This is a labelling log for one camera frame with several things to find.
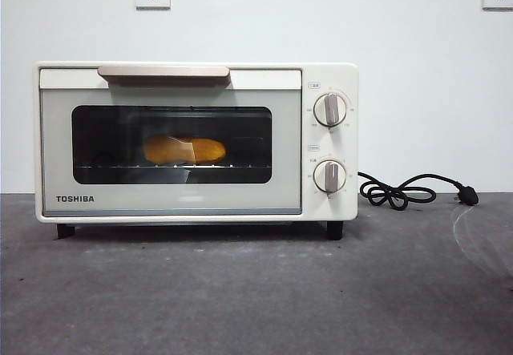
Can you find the yellow corn cob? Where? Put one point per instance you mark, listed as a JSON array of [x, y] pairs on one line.
[[208, 150]]

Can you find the white Toshiba toaster oven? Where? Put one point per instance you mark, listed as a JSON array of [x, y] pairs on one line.
[[332, 74]]

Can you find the round beige timer knob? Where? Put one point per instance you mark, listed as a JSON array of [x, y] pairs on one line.
[[329, 177]]

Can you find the round beige temperature knob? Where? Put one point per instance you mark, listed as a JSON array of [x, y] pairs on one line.
[[331, 109]]

